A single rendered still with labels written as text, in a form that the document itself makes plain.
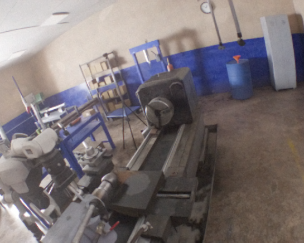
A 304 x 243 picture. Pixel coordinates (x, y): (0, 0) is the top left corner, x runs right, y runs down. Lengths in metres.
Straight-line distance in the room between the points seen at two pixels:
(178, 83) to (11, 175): 1.51
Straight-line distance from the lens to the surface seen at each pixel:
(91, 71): 5.97
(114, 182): 0.96
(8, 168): 1.25
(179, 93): 1.67
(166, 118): 1.63
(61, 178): 0.75
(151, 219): 1.01
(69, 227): 0.80
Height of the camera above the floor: 1.66
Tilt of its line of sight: 22 degrees down
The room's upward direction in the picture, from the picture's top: 19 degrees counter-clockwise
